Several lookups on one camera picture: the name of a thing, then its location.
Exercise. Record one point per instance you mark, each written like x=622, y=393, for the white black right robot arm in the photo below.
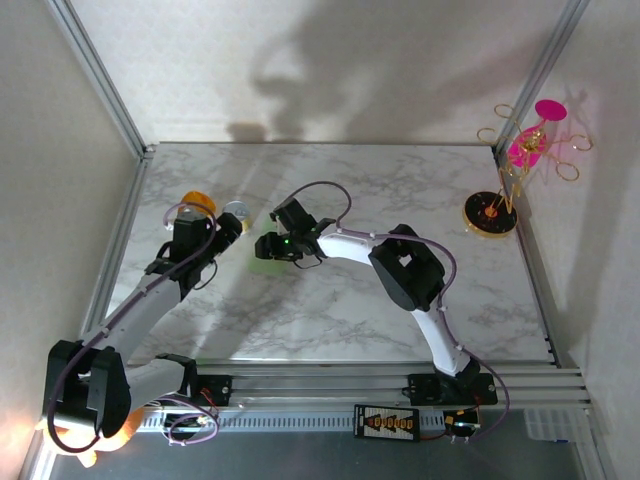
x=442, y=345

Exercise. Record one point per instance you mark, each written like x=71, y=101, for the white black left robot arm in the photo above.
x=135, y=320

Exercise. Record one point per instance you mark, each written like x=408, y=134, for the tin can yellow label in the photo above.
x=236, y=207

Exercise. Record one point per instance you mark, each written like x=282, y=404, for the white cup orange lid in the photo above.
x=197, y=199

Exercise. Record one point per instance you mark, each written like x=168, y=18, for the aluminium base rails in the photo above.
x=325, y=385

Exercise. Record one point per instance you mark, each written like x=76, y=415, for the black orange power board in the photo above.
x=385, y=424

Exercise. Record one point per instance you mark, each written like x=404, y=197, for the orange plush toy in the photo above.
x=87, y=457

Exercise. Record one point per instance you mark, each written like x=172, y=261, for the black yellow connector module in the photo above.
x=457, y=420

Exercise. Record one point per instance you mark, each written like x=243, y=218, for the pink plastic glass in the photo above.
x=550, y=110

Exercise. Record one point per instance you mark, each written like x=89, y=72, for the clear plastic box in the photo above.
x=547, y=425

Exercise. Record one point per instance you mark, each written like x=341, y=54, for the aluminium table side rail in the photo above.
x=131, y=200
x=542, y=300

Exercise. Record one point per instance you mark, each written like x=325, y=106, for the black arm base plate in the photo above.
x=220, y=387
x=422, y=390

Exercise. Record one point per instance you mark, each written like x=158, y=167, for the aluminium frame post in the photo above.
x=540, y=75
x=101, y=75

